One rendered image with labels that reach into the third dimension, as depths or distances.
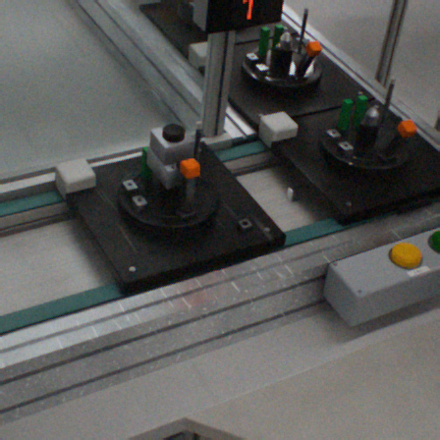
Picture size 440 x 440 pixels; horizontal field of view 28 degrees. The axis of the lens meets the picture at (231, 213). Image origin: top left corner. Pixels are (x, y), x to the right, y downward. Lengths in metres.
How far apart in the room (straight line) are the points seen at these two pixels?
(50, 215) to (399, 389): 0.54
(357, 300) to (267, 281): 0.12
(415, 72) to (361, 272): 0.77
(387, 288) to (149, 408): 0.34
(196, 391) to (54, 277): 0.24
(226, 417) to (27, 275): 0.32
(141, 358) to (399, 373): 0.34
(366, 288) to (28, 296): 0.44
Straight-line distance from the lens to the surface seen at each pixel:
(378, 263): 1.21
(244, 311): 1.16
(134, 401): 1.13
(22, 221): 1.27
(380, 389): 1.19
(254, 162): 1.40
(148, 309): 1.09
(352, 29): 2.00
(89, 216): 1.21
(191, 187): 1.15
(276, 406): 1.14
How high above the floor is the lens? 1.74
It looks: 39 degrees down
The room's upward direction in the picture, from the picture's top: 8 degrees clockwise
